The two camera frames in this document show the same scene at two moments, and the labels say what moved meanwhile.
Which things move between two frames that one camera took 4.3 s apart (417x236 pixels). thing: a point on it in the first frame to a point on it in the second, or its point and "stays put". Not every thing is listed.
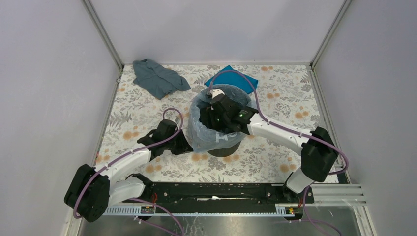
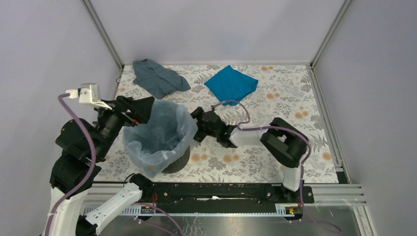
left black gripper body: [176, 144] to [116, 118]
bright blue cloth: [231, 77] stays put
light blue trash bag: [203, 138] to [153, 145]
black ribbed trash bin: [222, 152] to [180, 163]
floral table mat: [286, 95] stays put
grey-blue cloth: [158, 82] stays put
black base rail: [183, 194] stays put
